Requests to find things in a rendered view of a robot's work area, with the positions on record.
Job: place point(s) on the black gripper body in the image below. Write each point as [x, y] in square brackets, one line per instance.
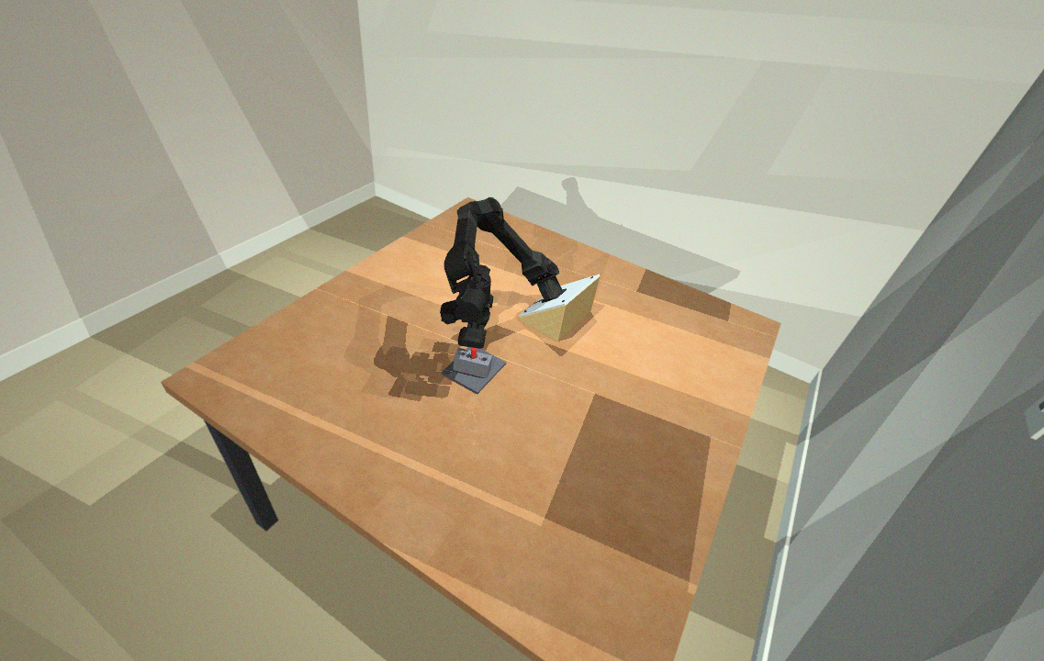
[474, 335]

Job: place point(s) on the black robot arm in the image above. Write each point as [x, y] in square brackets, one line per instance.
[462, 260]

